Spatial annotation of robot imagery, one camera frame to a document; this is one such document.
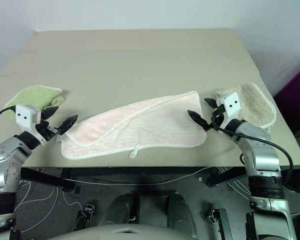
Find folded green towel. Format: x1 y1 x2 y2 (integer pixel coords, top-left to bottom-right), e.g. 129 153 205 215
4 85 66 120

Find long white floor cable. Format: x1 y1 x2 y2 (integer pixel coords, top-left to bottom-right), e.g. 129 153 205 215
62 165 217 186

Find dark side panel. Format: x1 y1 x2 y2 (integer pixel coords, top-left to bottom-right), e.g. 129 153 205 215
273 59 300 132

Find grey robot torso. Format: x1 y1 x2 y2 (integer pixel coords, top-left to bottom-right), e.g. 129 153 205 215
46 223 198 240

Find black table frame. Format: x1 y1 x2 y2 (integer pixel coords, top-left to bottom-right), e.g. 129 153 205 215
20 166 249 193

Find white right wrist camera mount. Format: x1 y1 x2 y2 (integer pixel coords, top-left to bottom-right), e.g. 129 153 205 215
219 91 241 117

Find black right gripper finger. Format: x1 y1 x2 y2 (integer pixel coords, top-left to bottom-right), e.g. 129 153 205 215
187 109 211 132
204 97 220 109

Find pink towel with white trim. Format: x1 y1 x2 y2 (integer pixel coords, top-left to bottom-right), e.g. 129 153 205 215
55 91 207 161

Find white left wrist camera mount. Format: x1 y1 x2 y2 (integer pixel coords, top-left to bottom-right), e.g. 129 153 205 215
14 104 42 131

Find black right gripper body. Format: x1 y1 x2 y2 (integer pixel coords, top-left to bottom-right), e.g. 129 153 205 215
209 104 228 131

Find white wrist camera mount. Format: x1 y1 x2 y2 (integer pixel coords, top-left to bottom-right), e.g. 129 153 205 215
219 91 241 117
14 104 42 131

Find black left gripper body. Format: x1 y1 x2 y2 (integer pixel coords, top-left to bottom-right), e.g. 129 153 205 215
35 120 60 143

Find folded beige towel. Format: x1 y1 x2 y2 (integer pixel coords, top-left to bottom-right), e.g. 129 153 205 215
214 82 277 129

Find dark rounded robot leg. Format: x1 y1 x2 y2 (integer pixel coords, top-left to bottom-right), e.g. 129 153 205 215
164 192 199 239
99 193 141 229

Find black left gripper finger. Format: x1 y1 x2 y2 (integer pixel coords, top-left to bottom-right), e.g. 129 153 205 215
57 114 79 135
41 106 60 119

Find tangled white floor cables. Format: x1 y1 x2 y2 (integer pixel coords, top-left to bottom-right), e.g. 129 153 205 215
14 179 84 233

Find black metal floor clamp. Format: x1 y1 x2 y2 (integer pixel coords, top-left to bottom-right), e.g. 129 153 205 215
205 208 230 232
73 203 95 232

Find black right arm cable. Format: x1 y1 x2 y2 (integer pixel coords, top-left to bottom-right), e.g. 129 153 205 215
211 119 295 187

